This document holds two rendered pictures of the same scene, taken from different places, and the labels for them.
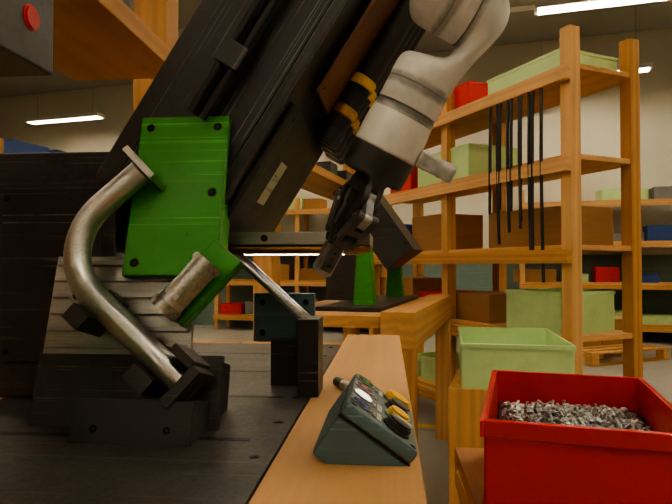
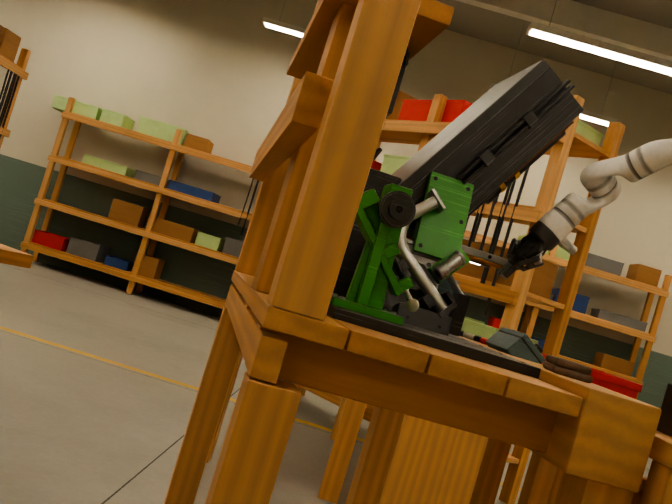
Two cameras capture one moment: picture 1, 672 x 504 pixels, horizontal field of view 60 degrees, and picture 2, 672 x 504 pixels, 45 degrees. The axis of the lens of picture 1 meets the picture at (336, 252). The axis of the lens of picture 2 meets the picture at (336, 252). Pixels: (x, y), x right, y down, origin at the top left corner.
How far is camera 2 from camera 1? 1.47 m
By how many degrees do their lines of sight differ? 14
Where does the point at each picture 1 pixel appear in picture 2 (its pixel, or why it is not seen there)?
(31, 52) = not seen: hidden behind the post
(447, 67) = (590, 208)
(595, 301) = not seen: hidden behind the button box
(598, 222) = (544, 275)
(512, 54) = (479, 51)
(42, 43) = not seen: hidden behind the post
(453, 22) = (599, 191)
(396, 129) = (562, 227)
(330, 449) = (514, 350)
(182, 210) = (446, 226)
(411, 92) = (573, 213)
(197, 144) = (457, 195)
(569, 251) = (517, 294)
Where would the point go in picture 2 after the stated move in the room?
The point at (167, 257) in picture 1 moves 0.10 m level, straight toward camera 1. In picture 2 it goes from (436, 247) to (462, 252)
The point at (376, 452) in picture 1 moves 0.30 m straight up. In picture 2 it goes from (531, 355) to (568, 230)
